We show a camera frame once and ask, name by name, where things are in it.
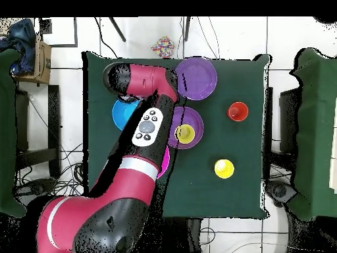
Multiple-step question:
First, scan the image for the green cloth side table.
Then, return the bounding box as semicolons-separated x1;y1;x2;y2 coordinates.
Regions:
0;48;28;219
288;47;337;222

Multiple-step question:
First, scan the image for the purple bowl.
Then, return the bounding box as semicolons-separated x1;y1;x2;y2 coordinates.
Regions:
174;57;219;101
167;105;205;150

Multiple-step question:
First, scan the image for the black floor cable tangle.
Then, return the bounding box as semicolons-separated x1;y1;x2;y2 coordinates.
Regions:
15;142;85;201

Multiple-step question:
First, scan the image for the colourful patterned box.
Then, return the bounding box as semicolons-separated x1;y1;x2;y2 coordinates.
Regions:
151;36;176;59

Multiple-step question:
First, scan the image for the black tripod leg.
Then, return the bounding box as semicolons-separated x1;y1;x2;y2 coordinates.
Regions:
183;16;192;42
108;16;127;43

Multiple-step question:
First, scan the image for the orange cup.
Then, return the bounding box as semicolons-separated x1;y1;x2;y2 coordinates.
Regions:
226;101;249;123

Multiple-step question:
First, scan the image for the black floor frame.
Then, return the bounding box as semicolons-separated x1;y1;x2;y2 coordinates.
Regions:
38;16;79;49

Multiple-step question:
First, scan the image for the dark green table cloth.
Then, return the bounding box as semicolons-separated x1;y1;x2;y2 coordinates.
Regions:
82;51;272;219

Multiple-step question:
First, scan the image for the large blue bowl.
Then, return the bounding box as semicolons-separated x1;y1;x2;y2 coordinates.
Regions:
112;98;142;132

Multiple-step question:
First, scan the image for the cardboard box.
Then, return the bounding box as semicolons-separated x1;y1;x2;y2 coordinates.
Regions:
15;35;53;85

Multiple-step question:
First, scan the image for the pale yellow translucent cup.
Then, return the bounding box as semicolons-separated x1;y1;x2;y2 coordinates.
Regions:
174;124;196;145

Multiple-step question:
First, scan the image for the black stool frame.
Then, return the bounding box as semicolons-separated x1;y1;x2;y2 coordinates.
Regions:
14;84;62;179

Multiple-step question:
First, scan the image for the blue cloth bundle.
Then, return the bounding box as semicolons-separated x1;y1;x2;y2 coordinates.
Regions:
0;18;37;75

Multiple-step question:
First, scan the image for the black pedestal leg with caster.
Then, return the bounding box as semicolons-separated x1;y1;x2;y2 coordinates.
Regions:
14;177;57;202
265;179;298;208

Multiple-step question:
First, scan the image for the pink bowl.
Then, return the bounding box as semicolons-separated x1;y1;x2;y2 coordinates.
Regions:
157;146;171;179

